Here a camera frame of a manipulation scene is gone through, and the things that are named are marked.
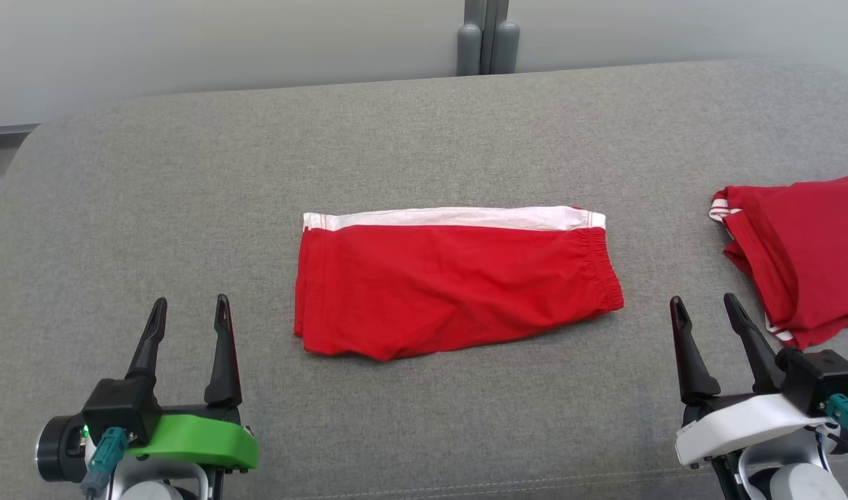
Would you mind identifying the teal plug right camera cable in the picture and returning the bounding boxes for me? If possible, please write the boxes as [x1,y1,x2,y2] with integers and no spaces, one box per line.
[824,393,848,459]

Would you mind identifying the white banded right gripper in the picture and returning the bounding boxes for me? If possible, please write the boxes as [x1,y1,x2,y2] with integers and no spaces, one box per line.
[669,292,833,468]

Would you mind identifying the red and white shorts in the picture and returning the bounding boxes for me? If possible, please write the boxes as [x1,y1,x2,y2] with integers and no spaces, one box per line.
[293,206,625,363]

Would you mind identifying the grey fabric sofa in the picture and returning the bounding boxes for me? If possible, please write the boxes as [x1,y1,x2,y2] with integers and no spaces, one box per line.
[0,59,848,500]

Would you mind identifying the teal plug camera cable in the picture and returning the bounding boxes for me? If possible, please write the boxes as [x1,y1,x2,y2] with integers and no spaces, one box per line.
[824,393,848,459]
[80,427,129,500]

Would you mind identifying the grey metal partition foot frame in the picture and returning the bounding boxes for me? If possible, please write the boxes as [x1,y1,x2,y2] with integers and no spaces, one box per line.
[0,124,40,203]

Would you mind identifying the grey partition post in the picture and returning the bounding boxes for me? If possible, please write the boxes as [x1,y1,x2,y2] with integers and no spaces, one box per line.
[456,0,522,76]

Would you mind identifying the teal plug left camera cable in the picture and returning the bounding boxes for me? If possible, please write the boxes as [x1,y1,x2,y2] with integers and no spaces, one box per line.
[80,427,129,500]

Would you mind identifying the red and white jersey shirt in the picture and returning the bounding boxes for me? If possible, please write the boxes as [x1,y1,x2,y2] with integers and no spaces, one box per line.
[708,172,848,350]

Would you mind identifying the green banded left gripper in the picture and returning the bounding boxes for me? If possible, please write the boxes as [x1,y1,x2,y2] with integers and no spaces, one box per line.
[125,293,260,474]

